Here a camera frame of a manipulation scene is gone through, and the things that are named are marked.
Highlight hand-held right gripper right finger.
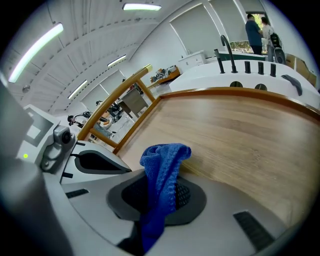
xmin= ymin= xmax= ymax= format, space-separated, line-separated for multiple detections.
xmin=149 ymin=174 xmax=289 ymax=256

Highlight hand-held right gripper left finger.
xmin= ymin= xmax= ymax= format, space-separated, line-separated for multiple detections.
xmin=44 ymin=168 xmax=149 ymax=256

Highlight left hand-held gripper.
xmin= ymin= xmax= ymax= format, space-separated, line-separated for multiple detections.
xmin=15 ymin=103 xmax=133 ymax=185

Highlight blue cloth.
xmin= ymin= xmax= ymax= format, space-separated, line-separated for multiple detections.
xmin=139 ymin=142 xmax=193 ymax=254

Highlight white drawer cabinet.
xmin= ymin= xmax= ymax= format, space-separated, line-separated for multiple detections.
xmin=177 ymin=49 xmax=207 ymax=71

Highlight ceiling strip light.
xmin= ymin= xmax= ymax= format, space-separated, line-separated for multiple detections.
xmin=8 ymin=22 xmax=64 ymax=84
xmin=122 ymin=2 xmax=162 ymax=12
xmin=107 ymin=54 xmax=127 ymax=68
xmin=67 ymin=79 xmax=89 ymax=100

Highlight gray desk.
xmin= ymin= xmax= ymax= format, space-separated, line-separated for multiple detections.
xmin=117 ymin=87 xmax=149 ymax=119

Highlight striped cushion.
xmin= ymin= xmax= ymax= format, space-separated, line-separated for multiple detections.
xmin=152 ymin=64 xmax=177 ymax=82

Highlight orange wooden bench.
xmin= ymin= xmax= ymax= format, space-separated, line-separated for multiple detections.
xmin=149 ymin=68 xmax=181 ymax=85

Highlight white bathtub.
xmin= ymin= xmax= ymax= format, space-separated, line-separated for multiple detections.
xmin=168 ymin=58 xmax=320 ymax=111

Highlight black hand shower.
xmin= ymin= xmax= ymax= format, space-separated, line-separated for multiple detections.
xmin=213 ymin=48 xmax=226 ymax=75

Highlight green bathtub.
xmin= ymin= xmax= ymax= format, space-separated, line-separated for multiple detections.
xmin=224 ymin=50 xmax=267 ymax=61

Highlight tall black faucet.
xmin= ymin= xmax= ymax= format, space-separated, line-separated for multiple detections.
xmin=220 ymin=34 xmax=239 ymax=74

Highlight open cardboard box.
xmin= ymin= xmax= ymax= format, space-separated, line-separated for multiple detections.
xmin=284 ymin=53 xmax=319 ymax=87

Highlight gray rounded appliance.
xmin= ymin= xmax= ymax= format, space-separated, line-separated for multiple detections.
xmin=273 ymin=47 xmax=287 ymax=65

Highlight white roller blind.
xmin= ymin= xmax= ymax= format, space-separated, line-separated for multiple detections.
xmin=169 ymin=4 xmax=226 ymax=55
xmin=208 ymin=0 xmax=247 ymax=42

